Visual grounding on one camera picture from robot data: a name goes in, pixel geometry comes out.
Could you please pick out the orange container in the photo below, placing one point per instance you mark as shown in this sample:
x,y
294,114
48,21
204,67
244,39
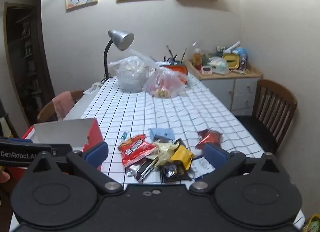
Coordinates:
x,y
178,68

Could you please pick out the white plastic bag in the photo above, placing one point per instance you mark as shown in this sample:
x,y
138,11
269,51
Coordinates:
x,y
218,65

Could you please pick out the yellow box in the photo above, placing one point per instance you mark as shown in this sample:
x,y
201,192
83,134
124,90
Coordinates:
x,y
231,59

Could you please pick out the pink towel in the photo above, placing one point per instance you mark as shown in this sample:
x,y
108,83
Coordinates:
x,y
63,104

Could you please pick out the dark wooden bookshelf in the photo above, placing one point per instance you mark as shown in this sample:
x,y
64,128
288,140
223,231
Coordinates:
x,y
27,47

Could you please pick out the red and white cardboard box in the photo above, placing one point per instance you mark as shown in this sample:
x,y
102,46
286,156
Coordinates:
x,y
62,132

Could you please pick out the blue snack packet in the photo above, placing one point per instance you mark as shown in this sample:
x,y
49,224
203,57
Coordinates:
x,y
162,133

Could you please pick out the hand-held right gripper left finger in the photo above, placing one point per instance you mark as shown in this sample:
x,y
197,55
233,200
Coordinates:
x,y
96,152

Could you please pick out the wooden chair with towel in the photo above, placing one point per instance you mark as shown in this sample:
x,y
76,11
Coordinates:
x,y
46,112

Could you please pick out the white checked tablecloth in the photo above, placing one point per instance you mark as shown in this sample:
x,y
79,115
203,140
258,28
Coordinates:
x,y
175,114

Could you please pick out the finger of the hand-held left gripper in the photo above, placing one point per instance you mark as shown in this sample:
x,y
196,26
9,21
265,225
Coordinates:
x,y
62,150

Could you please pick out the clear bag of red snacks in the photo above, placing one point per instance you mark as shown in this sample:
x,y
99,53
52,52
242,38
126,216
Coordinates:
x,y
165,82

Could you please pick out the yellow snack packet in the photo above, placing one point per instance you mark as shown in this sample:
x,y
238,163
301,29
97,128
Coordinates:
x,y
181,155

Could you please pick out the cream snack packet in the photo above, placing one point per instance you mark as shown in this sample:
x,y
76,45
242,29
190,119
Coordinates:
x,y
163,150

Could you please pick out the light blue packet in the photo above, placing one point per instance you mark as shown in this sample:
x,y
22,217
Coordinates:
x,y
242,55

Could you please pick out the dark chocolate bar wrapper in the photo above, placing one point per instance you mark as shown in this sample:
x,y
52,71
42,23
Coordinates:
x,y
142,169

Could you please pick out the person's left hand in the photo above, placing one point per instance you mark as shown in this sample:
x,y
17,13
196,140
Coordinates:
x,y
3,178

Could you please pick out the large red snack packet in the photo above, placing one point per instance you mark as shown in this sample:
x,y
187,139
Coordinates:
x,y
135,148

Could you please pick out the black snack packet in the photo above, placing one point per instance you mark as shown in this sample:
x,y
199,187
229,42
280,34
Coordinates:
x,y
172,172

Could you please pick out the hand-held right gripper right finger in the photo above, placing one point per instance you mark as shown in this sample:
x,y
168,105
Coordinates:
x,y
212,153

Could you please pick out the yellow green bag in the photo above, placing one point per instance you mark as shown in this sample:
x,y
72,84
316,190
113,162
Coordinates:
x,y
312,223

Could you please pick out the white snack packet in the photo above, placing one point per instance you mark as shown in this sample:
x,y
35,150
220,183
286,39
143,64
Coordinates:
x,y
201,165

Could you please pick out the white cabinet with wooden top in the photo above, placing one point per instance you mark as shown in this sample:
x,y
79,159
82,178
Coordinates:
x,y
240,92

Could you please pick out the clear bag of white food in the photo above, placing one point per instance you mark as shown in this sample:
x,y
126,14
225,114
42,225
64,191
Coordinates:
x,y
130,74

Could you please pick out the pink timer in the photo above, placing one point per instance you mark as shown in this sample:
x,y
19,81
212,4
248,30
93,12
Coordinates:
x,y
207,70

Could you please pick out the orange drink bottle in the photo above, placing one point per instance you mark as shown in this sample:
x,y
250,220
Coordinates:
x,y
197,59

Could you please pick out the dark seat wooden chair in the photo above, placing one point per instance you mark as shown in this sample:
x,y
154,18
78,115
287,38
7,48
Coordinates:
x,y
272,107

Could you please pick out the shiny red snack packet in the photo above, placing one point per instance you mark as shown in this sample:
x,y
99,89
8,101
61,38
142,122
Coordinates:
x,y
210,138

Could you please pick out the silver desk lamp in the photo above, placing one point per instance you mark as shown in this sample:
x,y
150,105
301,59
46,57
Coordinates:
x,y
120,38

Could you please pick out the small green candy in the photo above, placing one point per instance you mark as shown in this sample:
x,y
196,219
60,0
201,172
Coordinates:
x,y
124,135

